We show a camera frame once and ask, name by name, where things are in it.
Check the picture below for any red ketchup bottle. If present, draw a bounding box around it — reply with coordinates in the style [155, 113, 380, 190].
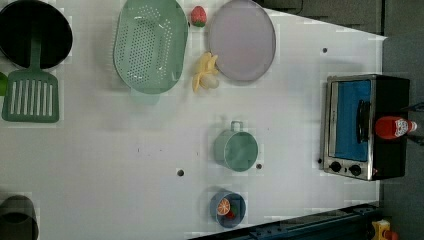
[374, 116, 418, 140]

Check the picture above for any black toaster oven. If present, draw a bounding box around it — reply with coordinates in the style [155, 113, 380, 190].
[321, 74, 410, 181]

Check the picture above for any green mug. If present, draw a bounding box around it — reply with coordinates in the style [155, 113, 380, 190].
[213, 121, 259, 172]

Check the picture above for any yellow toy banana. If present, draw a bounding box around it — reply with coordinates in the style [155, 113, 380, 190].
[192, 52, 219, 92]

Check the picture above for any orange slice toy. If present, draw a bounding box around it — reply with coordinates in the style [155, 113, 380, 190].
[216, 198, 231, 216]

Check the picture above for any blue cup with fruit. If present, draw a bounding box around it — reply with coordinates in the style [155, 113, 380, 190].
[209, 191, 246, 228]

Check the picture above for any lilac round plate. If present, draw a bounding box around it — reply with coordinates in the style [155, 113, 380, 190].
[208, 0, 276, 81]

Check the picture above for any green perforated colander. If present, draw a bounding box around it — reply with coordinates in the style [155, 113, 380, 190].
[113, 0, 189, 94]

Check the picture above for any red toy strawberry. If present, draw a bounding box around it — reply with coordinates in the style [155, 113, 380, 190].
[191, 6, 207, 27]

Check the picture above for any green slotted spatula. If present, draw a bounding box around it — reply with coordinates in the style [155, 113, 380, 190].
[2, 34, 60, 123]

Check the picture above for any yellow red emergency button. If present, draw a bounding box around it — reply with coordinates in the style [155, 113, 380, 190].
[372, 220, 399, 240]

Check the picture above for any green object at edge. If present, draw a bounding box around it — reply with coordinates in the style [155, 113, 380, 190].
[0, 72, 8, 96]

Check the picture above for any black round pot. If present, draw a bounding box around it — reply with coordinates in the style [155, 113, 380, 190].
[1, 0, 73, 69]

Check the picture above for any grey cylinder cup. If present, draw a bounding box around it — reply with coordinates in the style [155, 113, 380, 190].
[0, 195, 39, 240]

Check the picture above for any blue metal frame rail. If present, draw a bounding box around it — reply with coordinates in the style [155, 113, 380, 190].
[190, 204, 382, 240]

